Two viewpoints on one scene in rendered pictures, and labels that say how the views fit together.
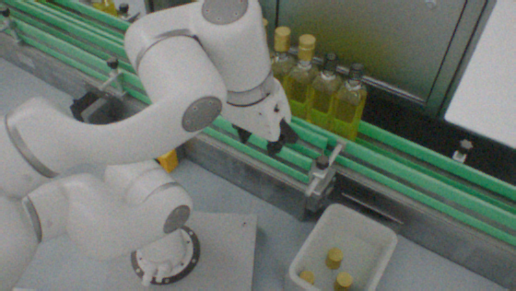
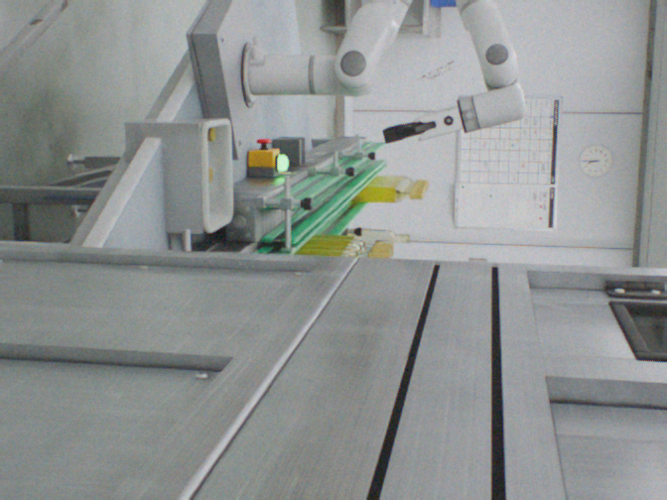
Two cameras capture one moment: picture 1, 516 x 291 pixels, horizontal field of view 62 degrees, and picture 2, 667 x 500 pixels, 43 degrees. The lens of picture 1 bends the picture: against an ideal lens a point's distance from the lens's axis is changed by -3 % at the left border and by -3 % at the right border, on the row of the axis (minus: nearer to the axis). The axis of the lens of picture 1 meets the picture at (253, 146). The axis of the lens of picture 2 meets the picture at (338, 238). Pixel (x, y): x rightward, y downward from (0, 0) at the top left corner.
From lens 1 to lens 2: 168 cm
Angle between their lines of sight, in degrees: 55
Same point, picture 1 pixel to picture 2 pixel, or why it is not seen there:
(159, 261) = (266, 59)
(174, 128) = (495, 41)
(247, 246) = (234, 125)
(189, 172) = (242, 167)
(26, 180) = not seen: outside the picture
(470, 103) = not seen: hidden behind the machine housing
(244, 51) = (506, 95)
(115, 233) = (384, 21)
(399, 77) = not seen: hidden behind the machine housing
